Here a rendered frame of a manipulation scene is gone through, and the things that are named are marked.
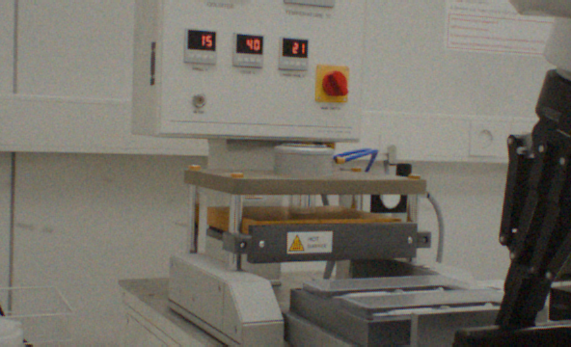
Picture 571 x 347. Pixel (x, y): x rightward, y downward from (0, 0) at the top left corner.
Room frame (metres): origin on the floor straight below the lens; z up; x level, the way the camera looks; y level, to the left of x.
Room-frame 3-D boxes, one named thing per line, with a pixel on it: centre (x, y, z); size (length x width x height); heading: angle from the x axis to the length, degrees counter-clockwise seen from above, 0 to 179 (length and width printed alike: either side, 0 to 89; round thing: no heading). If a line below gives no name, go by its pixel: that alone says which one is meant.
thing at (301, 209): (1.14, -0.03, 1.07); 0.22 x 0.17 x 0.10; 116
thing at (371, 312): (0.87, -0.15, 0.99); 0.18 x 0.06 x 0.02; 116
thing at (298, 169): (1.18, -0.03, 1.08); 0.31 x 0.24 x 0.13; 116
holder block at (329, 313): (0.91, -0.14, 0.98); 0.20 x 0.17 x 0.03; 116
